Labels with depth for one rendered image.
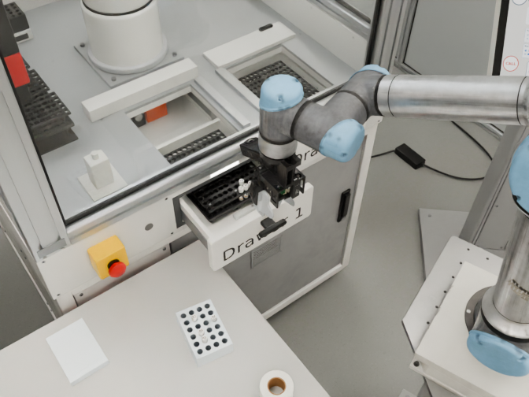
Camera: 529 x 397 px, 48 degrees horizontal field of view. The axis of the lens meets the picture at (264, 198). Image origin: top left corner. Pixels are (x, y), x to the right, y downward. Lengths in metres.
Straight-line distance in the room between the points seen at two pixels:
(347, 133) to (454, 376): 0.57
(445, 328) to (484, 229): 1.04
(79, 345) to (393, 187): 1.72
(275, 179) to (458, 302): 0.50
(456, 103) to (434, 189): 1.76
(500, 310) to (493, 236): 1.32
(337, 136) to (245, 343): 0.56
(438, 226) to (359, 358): 0.68
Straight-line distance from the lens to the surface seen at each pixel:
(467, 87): 1.02
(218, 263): 1.38
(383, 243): 2.52
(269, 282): 2.02
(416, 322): 1.44
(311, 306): 2.31
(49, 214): 1.26
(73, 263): 1.38
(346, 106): 1.06
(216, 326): 1.36
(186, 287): 1.45
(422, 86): 1.05
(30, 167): 1.16
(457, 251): 1.58
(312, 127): 1.03
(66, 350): 1.40
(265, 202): 1.25
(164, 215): 1.42
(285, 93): 1.04
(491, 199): 2.25
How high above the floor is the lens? 1.98
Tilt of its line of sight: 49 degrees down
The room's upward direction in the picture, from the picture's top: 1 degrees clockwise
